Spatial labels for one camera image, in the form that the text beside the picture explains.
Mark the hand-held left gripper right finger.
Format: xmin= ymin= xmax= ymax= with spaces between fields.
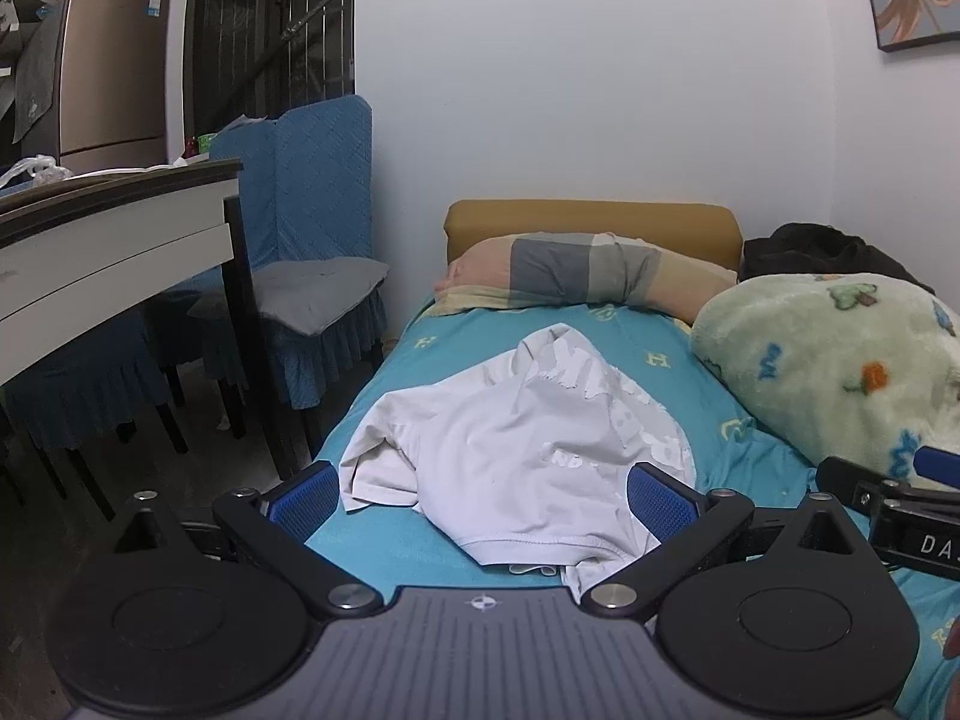
xmin=579 ymin=461 xmax=863 ymax=620

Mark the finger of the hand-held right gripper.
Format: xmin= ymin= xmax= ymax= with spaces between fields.
xmin=913 ymin=446 xmax=960 ymax=490
xmin=816 ymin=456 xmax=960 ymax=518

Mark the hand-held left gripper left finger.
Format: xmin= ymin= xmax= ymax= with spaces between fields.
xmin=112 ymin=460 xmax=385 ymax=620

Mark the white printed t-shirt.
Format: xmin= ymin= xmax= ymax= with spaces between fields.
xmin=339 ymin=322 xmax=698 ymax=597

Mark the green fleece printed blanket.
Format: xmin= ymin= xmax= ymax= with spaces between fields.
xmin=690 ymin=272 xmax=960 ymax=492

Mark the grey seat cushion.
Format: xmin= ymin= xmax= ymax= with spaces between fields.
xmin=187 ymin=255 xmax=391 ymax=336

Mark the bed with teal sheet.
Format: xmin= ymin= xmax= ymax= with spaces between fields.
xmin=304 ymin=292 xmax=960 ymax=717

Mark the dark cloth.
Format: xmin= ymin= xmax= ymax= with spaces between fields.
xmin=741 ymin=223 xmax=937 ymax=293

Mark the plaid pillow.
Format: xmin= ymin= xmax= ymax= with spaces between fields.
xmin=433 ymin=232 xmax=740 ymax=325

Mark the blue covered chair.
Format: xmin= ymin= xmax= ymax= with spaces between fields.
xmin=0 ymin=307 xmax=190 ymax=522
xmin=251 ymin=94 xmax=391 ymax=432

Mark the tan padded headboard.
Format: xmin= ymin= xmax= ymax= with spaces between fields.
xmin=444 ymin=199 xmax=743 ymax=282

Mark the white plastic bag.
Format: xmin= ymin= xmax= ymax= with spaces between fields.
xmin=0 ymin=154 xmax=72 ymax=190

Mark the bronze fridge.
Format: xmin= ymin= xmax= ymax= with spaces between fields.
xmin=45 ymin=0 xmax=172 ymax=173

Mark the dark window with grille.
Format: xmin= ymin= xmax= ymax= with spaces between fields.
xmin=184 ymin=0 xmax=357 ymax=142

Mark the grey hanging garment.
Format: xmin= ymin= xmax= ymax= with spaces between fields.
xmin=11 ymin=0 xmax=70 ymax=145

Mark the white table with dark frame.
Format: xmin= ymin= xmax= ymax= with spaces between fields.
xmin=0 ymin=157 xmax=308 ymax=481

